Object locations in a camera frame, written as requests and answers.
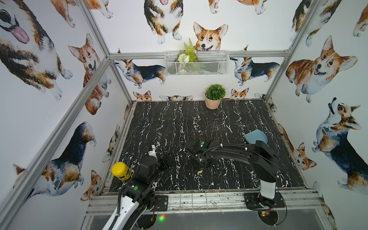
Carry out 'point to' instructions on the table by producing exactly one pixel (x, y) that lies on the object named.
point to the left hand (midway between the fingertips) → (169, 153)
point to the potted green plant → (213, 94)
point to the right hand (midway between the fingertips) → (197, 169)
